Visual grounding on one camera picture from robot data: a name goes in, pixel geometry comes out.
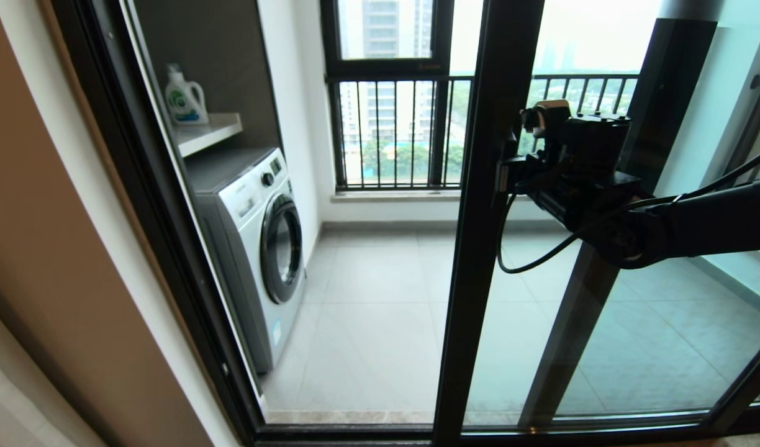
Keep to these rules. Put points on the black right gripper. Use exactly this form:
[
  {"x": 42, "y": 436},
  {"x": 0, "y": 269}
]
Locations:
[{"x": 579, "y": 198}]

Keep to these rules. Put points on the dark framed sliding glass door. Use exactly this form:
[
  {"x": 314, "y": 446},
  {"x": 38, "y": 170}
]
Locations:
[{"x": 473, "y": 279}]

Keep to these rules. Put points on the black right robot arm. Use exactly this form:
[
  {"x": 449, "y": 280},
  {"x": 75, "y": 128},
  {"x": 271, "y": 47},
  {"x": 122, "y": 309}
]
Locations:
[{"x": 715, "y": 223}]

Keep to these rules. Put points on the long grey stone window sill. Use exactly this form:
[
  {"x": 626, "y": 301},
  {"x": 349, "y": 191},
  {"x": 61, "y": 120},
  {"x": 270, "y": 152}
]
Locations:
[{"x": 392, "y": 195}]

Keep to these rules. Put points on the long dark metal balcony railing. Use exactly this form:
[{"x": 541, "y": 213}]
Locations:
[{"x": 392, "y": 77}]

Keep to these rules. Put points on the white front-loading washing machine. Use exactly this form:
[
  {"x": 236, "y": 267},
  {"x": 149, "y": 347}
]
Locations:
[{"x": 256, "y": 248}]

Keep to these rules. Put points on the white laundry detergent bottle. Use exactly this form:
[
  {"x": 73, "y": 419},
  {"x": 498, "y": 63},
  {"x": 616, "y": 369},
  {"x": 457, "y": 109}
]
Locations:
[{"x": 184, "y": 100}]

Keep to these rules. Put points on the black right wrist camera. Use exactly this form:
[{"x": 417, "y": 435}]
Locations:
[{"x": 591, "y": 143}]

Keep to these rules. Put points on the dark window frame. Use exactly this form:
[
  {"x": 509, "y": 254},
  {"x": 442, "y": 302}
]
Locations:
[{"x": 441, "y": 124}]

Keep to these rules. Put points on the white wall shelf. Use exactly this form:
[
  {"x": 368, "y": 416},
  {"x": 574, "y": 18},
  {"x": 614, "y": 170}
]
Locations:
[{"x": 208, "y": 131}]

